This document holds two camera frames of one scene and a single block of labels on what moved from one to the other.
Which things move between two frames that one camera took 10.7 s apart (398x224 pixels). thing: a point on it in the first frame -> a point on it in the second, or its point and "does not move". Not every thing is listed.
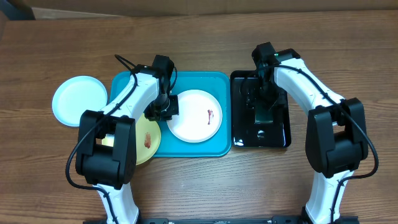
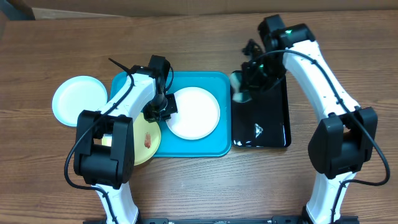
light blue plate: [75, 94] does not move
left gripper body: [162, 107] does not move
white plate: [200, 116] does not move
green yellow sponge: [263, 116] -> [240, 95]
